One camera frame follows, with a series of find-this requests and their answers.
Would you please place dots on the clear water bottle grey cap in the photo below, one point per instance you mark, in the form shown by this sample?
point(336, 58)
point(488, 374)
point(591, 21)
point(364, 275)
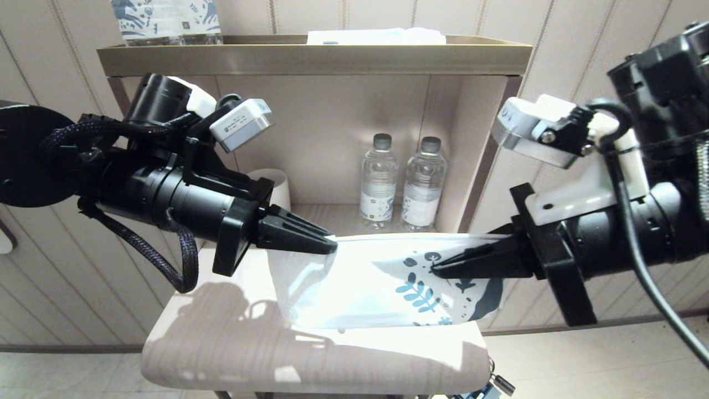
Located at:
point(378, 185)
point(422, 188)

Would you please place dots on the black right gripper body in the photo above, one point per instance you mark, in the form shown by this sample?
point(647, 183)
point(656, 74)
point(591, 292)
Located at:
point(554, 260)

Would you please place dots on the water bottle blue patterned label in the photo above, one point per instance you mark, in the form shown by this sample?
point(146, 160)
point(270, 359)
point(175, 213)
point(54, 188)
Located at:
point(202, 19)

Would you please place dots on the white wall fixture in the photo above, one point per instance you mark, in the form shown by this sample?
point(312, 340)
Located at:
point(5, 241)

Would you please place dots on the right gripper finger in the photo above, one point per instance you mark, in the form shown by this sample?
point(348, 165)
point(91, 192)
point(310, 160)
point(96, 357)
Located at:
point(493, 263)
point(507, 229)

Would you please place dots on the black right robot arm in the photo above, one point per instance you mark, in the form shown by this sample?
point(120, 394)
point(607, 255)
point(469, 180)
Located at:
point(664, 233)

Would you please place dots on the beige wooden shelf unit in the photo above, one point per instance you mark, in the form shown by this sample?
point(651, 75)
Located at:
point(316, 60)

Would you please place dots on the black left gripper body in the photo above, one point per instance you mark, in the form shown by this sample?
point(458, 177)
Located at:
point(238, 233)

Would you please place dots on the floral pouches on top shelf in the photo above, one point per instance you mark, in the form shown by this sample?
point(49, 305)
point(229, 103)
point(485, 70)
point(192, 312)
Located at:
point(147, 19)

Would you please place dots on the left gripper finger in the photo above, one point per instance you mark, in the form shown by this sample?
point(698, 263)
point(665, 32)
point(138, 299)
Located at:
point(293, 241)
point(293, 221)

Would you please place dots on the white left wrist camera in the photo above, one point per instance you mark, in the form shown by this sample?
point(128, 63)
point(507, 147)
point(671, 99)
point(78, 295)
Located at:
point(243, 124)

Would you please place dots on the white blue packet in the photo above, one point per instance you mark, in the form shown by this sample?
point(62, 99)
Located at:
point(376, 37)

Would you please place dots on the white floral zip pouch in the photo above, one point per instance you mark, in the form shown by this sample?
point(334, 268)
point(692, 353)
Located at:
point(360, 282)

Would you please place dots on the white ribbed mug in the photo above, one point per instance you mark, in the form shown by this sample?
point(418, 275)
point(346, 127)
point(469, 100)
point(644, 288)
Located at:
point(279, 185)

